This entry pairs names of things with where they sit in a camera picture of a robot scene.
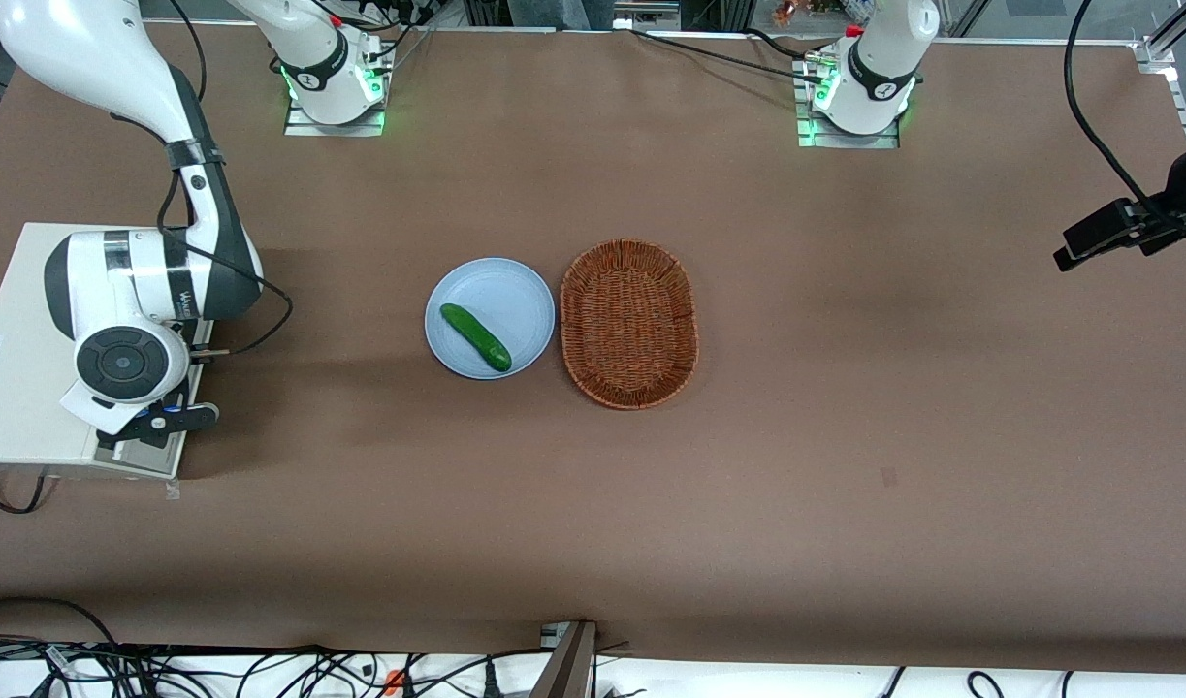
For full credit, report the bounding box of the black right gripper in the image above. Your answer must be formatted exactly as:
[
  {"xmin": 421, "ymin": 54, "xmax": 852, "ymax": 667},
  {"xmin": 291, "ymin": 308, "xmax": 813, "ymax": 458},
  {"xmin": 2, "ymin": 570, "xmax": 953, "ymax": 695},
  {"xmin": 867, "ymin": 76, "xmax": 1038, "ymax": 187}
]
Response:
[{"xmin": 98, "ymin": 404, "xmax": 221, "ymax": 452}]

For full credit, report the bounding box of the toaster oven glass door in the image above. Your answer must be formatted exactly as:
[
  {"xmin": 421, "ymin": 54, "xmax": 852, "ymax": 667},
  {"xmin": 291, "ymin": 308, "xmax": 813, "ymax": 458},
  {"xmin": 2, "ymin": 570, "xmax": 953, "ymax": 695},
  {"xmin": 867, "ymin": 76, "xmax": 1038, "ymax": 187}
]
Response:
[{"xmin": 93, "ymin": 320, "xmax": 215, "ymax": 478}]

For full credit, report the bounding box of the white toaster oven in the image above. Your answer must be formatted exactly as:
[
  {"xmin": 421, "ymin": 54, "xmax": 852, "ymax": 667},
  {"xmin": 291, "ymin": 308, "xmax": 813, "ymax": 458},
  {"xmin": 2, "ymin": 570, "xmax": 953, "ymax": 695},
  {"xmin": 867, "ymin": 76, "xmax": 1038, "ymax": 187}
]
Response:
[{"xmin": 0, "ymin": 223, "xmax": 215, "ymax": 481}]

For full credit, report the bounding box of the green cucumber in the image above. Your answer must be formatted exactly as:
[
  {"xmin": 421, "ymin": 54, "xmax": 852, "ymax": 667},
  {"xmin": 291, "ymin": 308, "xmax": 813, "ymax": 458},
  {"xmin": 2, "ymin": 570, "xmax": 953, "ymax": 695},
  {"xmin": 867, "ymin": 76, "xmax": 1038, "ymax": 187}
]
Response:
[{"xmin": 439, "ymin": 302, "xmax": 513, "ymax": 373}]

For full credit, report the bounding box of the light blue plate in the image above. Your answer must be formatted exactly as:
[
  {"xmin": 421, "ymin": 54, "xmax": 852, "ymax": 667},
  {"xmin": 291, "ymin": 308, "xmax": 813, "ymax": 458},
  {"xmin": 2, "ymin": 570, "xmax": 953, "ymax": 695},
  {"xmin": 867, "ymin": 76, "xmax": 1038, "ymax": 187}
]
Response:
[{"xmin": 425, "ymin": 257, "xmax": 557, "ymax": 381}]

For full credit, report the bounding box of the brown wicker basket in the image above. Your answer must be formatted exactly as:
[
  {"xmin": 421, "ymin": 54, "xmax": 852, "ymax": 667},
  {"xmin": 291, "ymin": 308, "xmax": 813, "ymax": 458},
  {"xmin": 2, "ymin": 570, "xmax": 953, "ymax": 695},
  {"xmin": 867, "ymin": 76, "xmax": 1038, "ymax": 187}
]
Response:
[{"xmin": 560, "ymin": 239, "xmax": 700, "ymax": 411}]

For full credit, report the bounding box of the grey power strip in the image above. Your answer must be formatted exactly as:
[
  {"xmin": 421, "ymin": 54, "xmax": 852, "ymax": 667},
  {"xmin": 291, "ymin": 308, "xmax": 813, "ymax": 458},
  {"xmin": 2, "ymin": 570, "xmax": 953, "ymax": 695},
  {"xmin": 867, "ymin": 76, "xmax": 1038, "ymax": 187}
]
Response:
[{"xmin": 612, "ymin": 5, "xmax": 681, "ymax": 30}]

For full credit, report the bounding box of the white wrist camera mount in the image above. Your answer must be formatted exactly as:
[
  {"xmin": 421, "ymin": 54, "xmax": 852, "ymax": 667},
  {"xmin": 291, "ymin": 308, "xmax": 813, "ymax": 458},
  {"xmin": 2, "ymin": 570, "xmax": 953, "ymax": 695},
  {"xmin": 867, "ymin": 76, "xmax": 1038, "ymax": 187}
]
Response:
[{"xmin": 59, "ymin": 378, "xmax": 157, "ymax": 437}]

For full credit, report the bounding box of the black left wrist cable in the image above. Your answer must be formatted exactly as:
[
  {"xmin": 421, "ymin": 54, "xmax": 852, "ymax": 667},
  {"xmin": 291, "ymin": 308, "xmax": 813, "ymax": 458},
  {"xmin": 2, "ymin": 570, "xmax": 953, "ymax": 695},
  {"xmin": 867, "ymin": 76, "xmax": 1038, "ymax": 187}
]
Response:
[{"xmin": 1065, "ymin": 0, "xmax": 1161, "ymax": 209}]

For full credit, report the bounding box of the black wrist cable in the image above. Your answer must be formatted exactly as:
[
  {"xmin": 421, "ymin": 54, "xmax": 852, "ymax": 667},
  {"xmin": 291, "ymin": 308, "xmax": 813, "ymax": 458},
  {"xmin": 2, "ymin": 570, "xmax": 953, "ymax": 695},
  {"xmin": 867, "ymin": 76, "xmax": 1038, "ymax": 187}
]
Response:
[
  {"xmin": 1065, "ymin": 0, "xmax": 1161, "ymax": 209},
  {"xmin": 108, "ymin": 0, "xmax": 295, "ymax": 362}
]

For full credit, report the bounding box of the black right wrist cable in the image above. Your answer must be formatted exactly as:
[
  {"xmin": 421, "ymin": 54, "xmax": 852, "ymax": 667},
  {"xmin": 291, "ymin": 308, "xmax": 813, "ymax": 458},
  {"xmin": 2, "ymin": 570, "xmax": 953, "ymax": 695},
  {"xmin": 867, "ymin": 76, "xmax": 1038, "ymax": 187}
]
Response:
[{"xmin": 108, "ymin": 0, "xmax": 295, "ymax": 362}]

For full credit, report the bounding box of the aluminium frame profile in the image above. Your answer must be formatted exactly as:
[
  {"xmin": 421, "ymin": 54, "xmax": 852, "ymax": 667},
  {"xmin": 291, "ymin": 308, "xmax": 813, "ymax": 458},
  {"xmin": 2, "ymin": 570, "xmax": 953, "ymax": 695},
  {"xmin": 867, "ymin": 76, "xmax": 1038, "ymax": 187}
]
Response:
[{"xmin": 1136, "ymin": 0, "xmax": 1186, "ymax": 119}]

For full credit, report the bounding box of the black oven power cord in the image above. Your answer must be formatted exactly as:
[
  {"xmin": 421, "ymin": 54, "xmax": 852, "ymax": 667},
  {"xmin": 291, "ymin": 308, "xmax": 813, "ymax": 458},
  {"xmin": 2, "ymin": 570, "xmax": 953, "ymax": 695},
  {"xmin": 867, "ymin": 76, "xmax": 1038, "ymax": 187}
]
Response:
[{"xmin": 0, "ymin": 468, "xmax": 48, "ymax": 515}]

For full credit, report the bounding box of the black cable across table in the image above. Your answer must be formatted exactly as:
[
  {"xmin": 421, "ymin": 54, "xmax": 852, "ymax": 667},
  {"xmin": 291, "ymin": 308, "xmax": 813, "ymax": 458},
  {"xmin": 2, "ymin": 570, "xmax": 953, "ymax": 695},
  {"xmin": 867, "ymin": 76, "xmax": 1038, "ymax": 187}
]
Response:
[{"xmin": 629, "ymin": 27, "xmax": 826, "ymax": 83}]

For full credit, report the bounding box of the grey camera stand post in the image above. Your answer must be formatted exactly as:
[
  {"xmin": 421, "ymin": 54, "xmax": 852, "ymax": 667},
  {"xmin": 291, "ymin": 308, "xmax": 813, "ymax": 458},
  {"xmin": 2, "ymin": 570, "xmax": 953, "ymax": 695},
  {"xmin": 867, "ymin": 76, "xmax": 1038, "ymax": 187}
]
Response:
[{"xmin": 529, "ymin": 620, "xmax": 598, "ymax": 698}]

